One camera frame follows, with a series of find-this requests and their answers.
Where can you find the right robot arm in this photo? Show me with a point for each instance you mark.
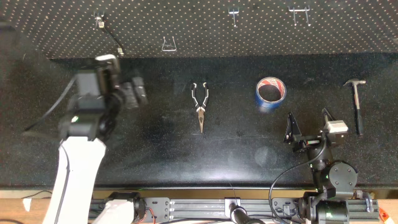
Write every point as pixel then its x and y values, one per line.
pixel 340 179

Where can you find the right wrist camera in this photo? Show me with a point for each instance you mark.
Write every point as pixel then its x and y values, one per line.
pixel 335 126

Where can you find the hammer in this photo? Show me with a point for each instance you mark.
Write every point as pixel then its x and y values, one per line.
pixel 359 124

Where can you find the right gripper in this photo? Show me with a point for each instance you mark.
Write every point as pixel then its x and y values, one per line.
pixel 339 140

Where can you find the wrench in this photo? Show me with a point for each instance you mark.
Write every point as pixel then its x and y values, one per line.
pixel 119 51

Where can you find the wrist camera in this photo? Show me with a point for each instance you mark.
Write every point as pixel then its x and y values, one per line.
pixel 335 126
pixel 107 57

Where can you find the pliers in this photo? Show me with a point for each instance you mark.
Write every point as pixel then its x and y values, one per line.
pixel 201 113

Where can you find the roll of blue tape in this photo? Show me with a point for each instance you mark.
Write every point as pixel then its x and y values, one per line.
pixel 267 105

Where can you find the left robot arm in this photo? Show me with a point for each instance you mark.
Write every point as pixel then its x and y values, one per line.
pixel 77 180

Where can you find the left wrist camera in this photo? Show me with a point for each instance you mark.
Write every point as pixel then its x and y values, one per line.
pixel 107 57

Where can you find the orange plastic piece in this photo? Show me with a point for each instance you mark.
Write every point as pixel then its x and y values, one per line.
pixel 384 216

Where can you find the mounting rail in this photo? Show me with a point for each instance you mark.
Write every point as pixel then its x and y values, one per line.
pixel 199 208

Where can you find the metal hook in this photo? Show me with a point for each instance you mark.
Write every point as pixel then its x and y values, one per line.
pixel 99 14
pixel 169 49
pixel 234 18
pixel 298 10

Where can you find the black pegboard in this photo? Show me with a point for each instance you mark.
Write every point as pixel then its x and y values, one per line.
pixel 202 29

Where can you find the white paper scrap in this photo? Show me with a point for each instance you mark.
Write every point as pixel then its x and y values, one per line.
pixel 27 203

